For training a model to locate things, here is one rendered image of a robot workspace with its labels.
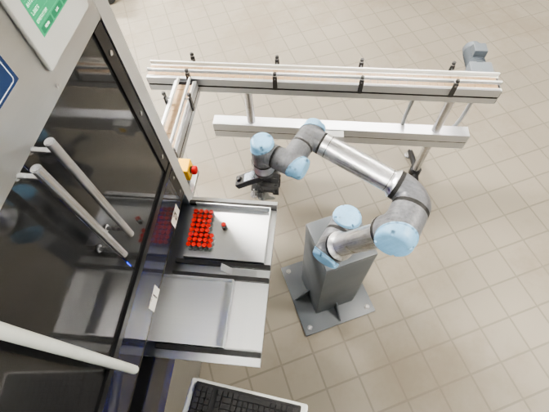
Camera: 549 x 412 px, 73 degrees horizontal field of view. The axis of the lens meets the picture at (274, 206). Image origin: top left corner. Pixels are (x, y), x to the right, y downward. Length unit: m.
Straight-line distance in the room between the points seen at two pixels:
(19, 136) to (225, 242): 1.00
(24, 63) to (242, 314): 1.08
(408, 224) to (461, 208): 1.84
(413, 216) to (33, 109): 0.95
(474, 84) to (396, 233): 1.35
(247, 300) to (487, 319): 1.63
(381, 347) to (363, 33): 2.90
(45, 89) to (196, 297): 0.97
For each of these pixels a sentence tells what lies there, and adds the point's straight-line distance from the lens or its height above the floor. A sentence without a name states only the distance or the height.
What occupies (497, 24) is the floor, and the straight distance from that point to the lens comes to 4.56.
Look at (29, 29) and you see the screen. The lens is 0.85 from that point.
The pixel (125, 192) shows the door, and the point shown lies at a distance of 1.19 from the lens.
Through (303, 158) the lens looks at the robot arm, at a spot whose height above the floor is 1.43.
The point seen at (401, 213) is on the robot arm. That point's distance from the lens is 1.13.
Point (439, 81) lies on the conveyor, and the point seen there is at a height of 0.96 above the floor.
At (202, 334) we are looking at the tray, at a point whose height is 0.88.
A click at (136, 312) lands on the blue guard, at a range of 1.34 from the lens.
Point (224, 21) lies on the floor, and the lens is 4.25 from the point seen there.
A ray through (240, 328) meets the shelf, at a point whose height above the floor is 0.88.
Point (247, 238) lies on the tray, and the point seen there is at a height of 0.88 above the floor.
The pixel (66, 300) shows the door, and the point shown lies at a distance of 1.00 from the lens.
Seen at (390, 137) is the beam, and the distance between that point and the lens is 2.48.
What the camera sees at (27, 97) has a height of 1.86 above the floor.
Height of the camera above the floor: 2.34
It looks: 60 degrees down
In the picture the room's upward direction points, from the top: 4 degrees counter-clockwise
